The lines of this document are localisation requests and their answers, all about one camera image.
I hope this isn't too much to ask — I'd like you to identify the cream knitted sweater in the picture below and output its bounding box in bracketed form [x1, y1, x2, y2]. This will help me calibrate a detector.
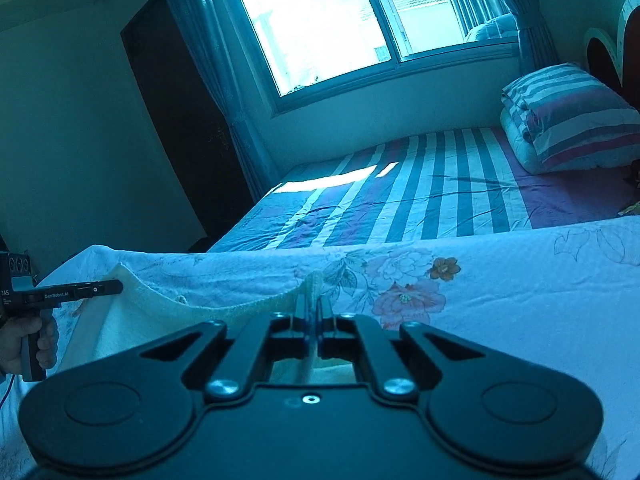
[56, 261, 359, 386]

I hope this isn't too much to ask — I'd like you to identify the person's left hand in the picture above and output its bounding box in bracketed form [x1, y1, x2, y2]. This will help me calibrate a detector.
[0, 318, 60, 375]

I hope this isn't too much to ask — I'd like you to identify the white floral blanket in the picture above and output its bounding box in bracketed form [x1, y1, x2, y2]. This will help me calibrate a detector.
[1, 218, 639, 479]

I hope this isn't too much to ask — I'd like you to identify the striped bed sheet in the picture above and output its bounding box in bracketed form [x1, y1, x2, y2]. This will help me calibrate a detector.
[213, 127, 635, 252]

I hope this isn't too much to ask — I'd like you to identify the white pillow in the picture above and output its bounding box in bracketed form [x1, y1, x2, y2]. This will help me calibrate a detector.
[500, 108, 549, 174]

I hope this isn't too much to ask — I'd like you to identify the striped folded quilt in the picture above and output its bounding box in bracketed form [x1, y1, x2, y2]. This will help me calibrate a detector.
[501, 63, 639, 172]

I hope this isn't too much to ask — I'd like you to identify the left blue curtain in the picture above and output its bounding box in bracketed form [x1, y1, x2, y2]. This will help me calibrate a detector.
[167, 0, 280, 202]

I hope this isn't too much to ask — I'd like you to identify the blue curtain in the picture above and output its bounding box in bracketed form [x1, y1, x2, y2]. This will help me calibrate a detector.
[503, 0, 560, 74]
[167, 0, 280, 202]

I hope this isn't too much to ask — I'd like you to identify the red heart-shaped headboard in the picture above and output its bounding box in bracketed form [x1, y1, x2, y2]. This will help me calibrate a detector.
[585, 0, 640, 108]

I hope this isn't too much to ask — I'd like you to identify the bedding on window sill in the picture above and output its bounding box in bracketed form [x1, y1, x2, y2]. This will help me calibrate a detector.
[465, 13, 518, 42]

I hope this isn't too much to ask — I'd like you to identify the right blue curtain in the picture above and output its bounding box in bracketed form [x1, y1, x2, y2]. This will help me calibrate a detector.
[503, 0, 560, 74]

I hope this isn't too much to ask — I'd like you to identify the window with dark frame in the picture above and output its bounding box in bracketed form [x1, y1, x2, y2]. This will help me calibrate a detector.
[226, 0, 520, 113]

